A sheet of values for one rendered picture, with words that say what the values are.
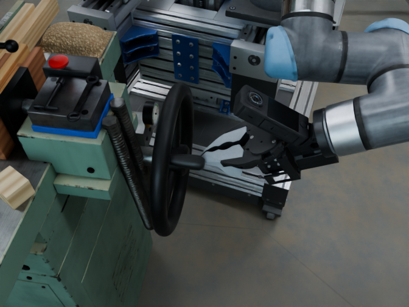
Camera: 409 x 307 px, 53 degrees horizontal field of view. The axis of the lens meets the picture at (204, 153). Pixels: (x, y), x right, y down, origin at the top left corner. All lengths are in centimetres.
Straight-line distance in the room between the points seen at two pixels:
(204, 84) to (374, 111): 90
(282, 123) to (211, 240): 107
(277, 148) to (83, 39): 48
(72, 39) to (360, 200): 132
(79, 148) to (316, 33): 38
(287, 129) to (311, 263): 107
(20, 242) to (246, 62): 73
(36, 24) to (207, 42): 53
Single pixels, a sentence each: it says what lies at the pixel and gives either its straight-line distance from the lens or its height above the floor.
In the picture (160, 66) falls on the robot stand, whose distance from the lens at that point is 142.
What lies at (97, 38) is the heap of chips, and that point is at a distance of 89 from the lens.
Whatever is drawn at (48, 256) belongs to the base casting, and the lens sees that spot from 75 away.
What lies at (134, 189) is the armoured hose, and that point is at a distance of 76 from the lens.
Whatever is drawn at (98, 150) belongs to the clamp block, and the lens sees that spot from 63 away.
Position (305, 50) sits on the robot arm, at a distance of 60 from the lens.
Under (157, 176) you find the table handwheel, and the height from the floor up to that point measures 90.
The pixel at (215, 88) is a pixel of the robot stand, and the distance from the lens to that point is 138.
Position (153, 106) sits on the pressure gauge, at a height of 69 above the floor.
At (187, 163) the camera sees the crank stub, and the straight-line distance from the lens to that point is 64.
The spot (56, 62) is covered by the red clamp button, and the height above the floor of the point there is 102.
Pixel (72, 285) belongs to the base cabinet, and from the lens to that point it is 88.
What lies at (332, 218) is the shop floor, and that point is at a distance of 172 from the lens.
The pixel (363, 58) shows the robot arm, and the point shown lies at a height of 106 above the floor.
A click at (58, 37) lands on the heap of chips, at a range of 91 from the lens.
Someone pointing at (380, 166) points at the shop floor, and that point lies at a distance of 195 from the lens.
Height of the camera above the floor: 141
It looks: 50 degrees down
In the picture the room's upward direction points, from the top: straight up
